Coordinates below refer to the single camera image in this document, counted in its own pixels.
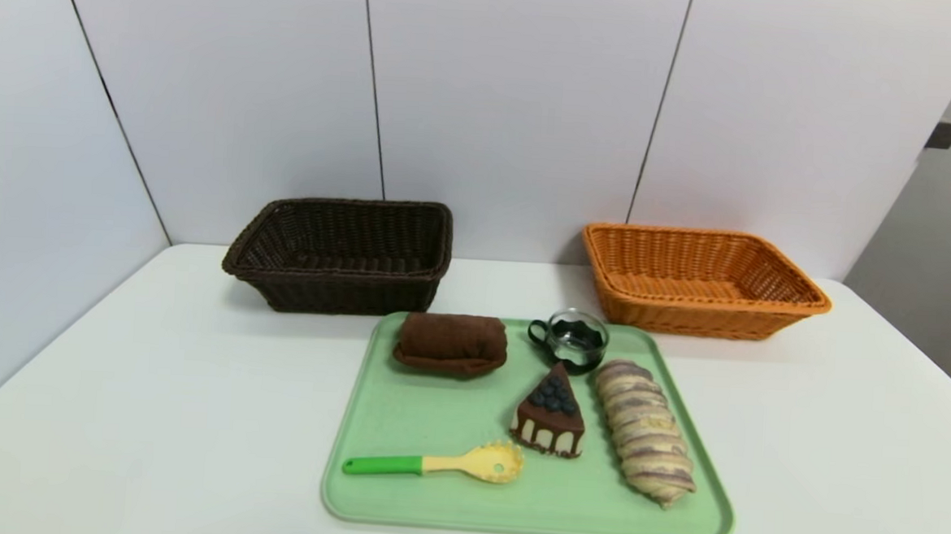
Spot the chocolate blueberry cake slice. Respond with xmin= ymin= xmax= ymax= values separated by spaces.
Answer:
xmin=508 ymin=359 xmax=590 ymax=460

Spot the brown folded towel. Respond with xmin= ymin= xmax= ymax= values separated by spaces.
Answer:
xmin=391 ymin=310 xmax=511 ymax=380

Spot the yellow pasta spoon green handle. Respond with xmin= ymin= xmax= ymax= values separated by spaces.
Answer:
xmin=341 ymin=432 xmax=527 ymax=487

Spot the dark brown wicker basket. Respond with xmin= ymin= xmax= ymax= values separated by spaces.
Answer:
xmin=219 ymin=191 xmax=455 ymax=322

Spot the light green plastic tray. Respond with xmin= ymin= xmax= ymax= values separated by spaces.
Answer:
xmin=318 ymin=306 xmax=745 ymax=534

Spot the orange wicker basket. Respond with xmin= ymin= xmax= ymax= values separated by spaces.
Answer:
xmin=576 ymin=221 xmax=837 ymax=345

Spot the striped twisted bread loaf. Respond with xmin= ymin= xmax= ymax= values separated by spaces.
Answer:
xmin=587 ymin=358 xmax=704 ymax=512

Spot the glass cup with black sleeve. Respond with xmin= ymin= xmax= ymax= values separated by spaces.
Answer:
xmin=525 ymin=306 xmax=610 ymax=378

